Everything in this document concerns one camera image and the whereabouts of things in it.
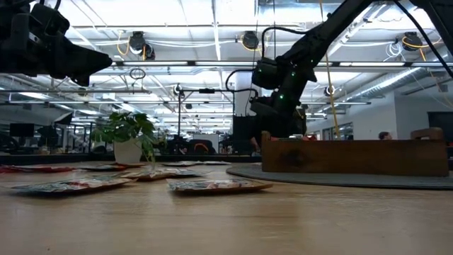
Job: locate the green potted plant white pot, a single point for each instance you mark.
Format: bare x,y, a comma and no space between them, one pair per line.
127,150

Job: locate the wooden compartment tray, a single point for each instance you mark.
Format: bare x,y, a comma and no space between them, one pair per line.
354,159

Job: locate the round grey woven mat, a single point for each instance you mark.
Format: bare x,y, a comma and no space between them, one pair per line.
318,180

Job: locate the dark wall screen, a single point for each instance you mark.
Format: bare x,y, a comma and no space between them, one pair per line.
440,120

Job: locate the person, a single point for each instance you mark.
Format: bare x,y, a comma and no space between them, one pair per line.
255,143
384,136

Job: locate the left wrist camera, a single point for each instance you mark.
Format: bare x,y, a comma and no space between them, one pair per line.
49,19

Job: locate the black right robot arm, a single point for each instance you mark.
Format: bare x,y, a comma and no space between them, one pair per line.
332,25

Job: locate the orange tea packet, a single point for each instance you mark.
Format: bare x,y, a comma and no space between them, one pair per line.
133,165

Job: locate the black gantry frame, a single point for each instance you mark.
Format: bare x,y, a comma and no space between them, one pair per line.
207,91

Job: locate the small black monitor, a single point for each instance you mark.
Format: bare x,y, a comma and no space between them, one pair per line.
22,130

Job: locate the black office chair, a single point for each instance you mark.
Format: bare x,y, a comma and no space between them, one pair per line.
201,150

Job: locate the black cabinet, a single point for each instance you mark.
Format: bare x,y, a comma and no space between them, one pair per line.
242,136

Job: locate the long ceiling light bar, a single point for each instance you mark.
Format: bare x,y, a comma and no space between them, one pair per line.
106,102
159,63

